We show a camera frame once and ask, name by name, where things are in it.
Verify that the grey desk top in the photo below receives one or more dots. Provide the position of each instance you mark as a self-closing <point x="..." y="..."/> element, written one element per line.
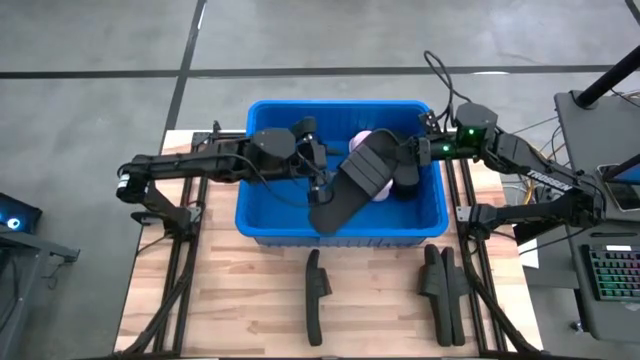
<point x="600" y="320"/>
<point x="590" y="150"/>

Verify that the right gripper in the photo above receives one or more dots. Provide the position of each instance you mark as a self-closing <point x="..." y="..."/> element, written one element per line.
<point x="417" y="151"/>

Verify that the black slide sandal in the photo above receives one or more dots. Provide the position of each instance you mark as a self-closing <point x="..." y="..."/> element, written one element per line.
<point x="436" y="300"/>
<point x="456" y="305"/>
<point x="360" y="175"/>
<point x="315" y="310"/>
<point x="406" y="185"/>

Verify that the blue plastic bin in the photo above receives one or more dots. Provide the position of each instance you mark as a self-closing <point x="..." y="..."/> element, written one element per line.
<point x="280" y="215"/>

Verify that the white paper sheet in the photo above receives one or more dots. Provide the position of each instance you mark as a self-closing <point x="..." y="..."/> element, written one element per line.
<point x="531" y="255"/>

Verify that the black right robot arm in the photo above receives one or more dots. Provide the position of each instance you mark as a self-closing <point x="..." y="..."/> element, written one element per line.
<point x="550" y="180"/>

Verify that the black metal table frame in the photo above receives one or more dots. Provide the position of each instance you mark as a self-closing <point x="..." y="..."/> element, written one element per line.
<point x="189" y="250"/>
<point x="477" y="285"/>

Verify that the smartphone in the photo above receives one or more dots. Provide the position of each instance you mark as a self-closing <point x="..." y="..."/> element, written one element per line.
<point x="622" y="192"/>

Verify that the backlit keyboard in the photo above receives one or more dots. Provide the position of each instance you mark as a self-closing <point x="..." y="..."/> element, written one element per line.
<point x="615" y="272"/>

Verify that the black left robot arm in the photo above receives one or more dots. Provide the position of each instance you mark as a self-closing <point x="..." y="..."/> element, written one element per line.
<point x="190" y="165"/>

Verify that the grey metal stand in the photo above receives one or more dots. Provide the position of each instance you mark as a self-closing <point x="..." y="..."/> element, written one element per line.
<point x="30" y="250"/>

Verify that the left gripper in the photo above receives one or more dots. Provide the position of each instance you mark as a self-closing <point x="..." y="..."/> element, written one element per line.
<point x="312" y="155"/>

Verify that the black device blue light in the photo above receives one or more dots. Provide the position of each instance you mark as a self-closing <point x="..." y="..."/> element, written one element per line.
<point x="15" y="212"/>

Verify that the black metal post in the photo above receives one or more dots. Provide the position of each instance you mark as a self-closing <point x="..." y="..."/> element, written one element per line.
<point x="607" y="75"/>

